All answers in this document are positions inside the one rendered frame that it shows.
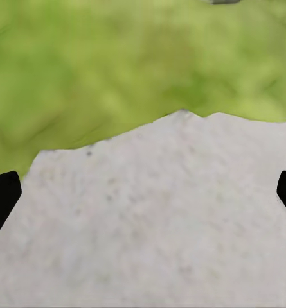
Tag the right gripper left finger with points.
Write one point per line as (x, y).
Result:
(10, 191)

